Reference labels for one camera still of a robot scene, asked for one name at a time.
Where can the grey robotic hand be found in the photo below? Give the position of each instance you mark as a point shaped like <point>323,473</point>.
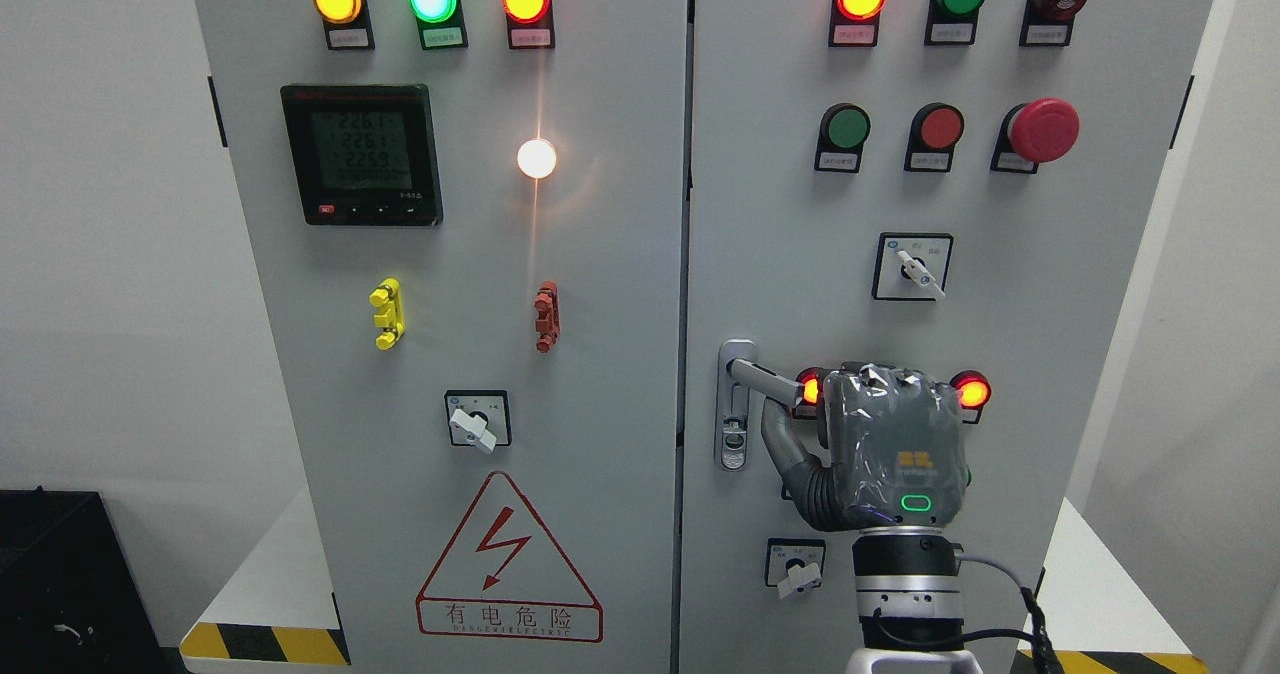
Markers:
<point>896,455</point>

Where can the silver door handle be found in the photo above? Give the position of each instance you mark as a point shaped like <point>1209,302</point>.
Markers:
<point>739,373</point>

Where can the right grey cabinet door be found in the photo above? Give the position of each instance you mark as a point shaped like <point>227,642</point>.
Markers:
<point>785,256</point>

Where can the grey cabinet door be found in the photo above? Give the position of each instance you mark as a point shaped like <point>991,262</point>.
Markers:
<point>785,256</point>
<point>593,421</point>

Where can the left grey cabinet door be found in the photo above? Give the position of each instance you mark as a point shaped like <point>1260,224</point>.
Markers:
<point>593,421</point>

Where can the red lit indicator middle left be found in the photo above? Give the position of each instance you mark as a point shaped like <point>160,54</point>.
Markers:
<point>811,379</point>

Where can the red lit indicator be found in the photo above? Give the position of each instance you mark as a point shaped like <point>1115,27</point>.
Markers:
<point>973,392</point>
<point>811,379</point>
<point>854,23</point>

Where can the red lit indicator middle right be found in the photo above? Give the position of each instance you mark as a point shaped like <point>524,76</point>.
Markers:
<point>973,392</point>

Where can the green push button upper row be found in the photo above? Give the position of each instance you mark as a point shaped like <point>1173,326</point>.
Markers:
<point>842,133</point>

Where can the red push button upper row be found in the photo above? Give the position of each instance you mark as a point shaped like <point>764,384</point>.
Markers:
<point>932,139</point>

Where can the red emergency stop mushroom button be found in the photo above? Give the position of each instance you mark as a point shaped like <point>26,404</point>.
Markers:
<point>1035,133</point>

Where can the red plastic clip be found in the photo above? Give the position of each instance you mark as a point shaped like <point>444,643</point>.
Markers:
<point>548,319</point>

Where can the red electric hazard warning sign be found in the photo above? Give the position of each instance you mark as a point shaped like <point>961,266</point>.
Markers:
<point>504,575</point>

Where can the red lit indicator top right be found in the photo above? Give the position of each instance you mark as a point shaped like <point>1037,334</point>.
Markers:
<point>854,23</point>

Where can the white glowing indicator light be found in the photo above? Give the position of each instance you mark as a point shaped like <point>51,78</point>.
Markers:
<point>536,158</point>

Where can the green indicator top right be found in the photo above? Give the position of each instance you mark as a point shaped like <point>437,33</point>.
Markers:
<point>952,22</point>

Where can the dark red buzzer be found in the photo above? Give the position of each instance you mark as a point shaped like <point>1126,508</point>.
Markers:
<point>1049,23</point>

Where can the yellow plastic clip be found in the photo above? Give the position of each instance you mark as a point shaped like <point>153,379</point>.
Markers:
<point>388,316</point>

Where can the orange red indicator light left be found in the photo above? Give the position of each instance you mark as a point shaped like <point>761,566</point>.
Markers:
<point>530,24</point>

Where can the black digital power meter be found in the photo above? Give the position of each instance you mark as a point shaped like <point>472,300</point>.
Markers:
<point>364,155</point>

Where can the white cabinet base platform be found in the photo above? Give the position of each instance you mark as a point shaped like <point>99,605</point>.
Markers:
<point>276,614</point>

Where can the green indicator light top left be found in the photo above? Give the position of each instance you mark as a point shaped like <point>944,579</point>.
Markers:
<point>441,24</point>

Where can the yellow indicator light top left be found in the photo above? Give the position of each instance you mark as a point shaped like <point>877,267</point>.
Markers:
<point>347,24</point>

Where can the black box lower left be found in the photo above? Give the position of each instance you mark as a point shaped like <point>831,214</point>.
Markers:
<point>68,600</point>

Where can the lower white selector switch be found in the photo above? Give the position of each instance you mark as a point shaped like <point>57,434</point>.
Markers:
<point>794,566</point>

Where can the right door upper selector switch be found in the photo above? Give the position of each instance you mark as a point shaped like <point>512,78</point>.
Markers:
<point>912,266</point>

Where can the left door white selector switch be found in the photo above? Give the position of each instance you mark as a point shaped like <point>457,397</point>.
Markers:
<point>478,419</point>

